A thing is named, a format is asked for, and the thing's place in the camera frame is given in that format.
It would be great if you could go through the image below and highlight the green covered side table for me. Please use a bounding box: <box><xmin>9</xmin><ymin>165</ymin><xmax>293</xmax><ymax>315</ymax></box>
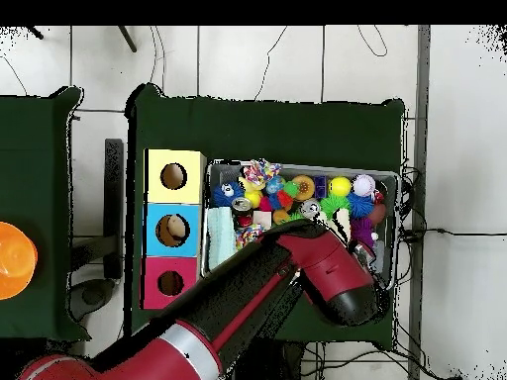
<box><xmin>0</xmin><ymin>85</ymin><xmax>92</xmax><ymax>342</ymax></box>

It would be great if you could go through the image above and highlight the crushed drink can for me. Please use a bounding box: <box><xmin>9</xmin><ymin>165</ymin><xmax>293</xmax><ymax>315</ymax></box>
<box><xmin>231</xmin><ymin>196</ymin><xmax>254</xmax><ymax>218</ymax></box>

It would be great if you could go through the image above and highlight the burger toy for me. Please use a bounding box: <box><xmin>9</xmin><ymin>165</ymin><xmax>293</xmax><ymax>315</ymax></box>
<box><xmin>291</xmin><ymin>174</ymin><xmax>317</xmax><ymax>202</ymax></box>

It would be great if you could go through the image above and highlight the colourful rope knot toy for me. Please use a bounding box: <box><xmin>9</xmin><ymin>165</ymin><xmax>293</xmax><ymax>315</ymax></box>
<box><xmin>235</xmin><ymin>223</ymin><xmax>266</xmax><ymax>250</ymax></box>
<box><xmin>241</xmin><ymin>157</ymin><xmax>283</xmax><ymax>186</ymax></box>

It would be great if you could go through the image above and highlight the orange plastic bowl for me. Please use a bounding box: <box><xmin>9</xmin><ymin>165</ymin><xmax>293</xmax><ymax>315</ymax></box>
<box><xmin>0</xmin><ymin>221</ymin><xmax>40</xmax><ymax>301</ymax></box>

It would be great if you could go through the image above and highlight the wooden three-hole box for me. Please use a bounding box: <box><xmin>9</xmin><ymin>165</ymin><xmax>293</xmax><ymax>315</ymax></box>
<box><xmin>140</xmin><ymin>147</ymin><xmax>208</xmax><ymax>311</ymax></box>

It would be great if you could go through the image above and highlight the purple spiky ball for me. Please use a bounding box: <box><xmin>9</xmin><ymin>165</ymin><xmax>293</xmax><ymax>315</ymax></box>
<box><xmin>350</xmin><ymin>216</ymin><xmax>379</xmax><ymax>250</ymax></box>

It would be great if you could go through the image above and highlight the shallow clear mesh bin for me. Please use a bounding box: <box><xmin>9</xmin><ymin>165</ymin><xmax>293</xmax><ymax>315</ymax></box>
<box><xmin>200</xmin><ymin>158</ymin><xmax>401</xmax><ymax>293</ymax></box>

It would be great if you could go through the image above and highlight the blue spiky ball with eyes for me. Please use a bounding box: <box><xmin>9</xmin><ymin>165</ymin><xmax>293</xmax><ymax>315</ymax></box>
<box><xmin>211</xmin><ymin>181</ymin><xmax>245</xmax><ymax>208</ymax></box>

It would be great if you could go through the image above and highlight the white baseball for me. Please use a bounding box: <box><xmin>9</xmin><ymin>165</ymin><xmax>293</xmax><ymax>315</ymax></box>
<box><xmin>352</xmin><ymin>173</ymin><xmax>377</xmax><ymax>198</ymax></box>

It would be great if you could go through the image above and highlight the pull-tab tin can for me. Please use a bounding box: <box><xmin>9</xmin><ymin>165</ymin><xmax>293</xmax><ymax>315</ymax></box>
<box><xmin>299</xmin><ymin>198</ymin><xmax>322</xmax><ymax>220</ymax></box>

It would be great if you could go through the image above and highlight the black stand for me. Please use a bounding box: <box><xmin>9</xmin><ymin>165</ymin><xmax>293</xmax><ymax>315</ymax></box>
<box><xmin>68</xmin><ymin>138</ymin><xmax>125</xmax><ymax>323</ymax></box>

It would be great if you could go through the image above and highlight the black floor cable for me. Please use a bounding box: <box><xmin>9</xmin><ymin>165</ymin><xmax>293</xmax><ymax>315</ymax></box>
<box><xmin>399</xmin><ymin>227</ymin><xmax>507</xmax><ymax>243</ymax></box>
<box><xmin>253</xmin><ymin>25</ymin><xmax>289</xmax><ymax>102</ymax></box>

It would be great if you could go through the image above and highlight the light blue muslin cloth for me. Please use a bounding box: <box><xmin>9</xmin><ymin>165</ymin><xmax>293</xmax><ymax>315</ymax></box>
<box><xmin>207</xmin><ymin>206</ymin><xmax>238</xmax><ymax>271</ymax></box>

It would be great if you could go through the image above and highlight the dark green table cloth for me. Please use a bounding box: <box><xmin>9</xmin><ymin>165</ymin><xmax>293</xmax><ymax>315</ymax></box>
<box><xmin>124</xmin><ymin>82</ymin><xmax>407</xmax><ymax>351</ymax></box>

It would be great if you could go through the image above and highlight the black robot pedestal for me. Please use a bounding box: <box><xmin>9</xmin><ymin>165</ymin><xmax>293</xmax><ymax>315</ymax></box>
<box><xmin>253</xmin><ymin>339</ymin><xmax>306</xmax><ymax>380</ymax></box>

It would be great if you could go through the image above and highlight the yellow smooth ball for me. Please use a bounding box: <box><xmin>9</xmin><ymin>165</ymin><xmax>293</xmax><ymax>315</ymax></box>
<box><xmin>328</xmin><ymin>175</ymin><xmax>353</xmax><ymax>198</ymax></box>
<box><xmin>244</xmin><ymin>189</ymin><xmax>264</xmax><ymax>209</ymax></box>

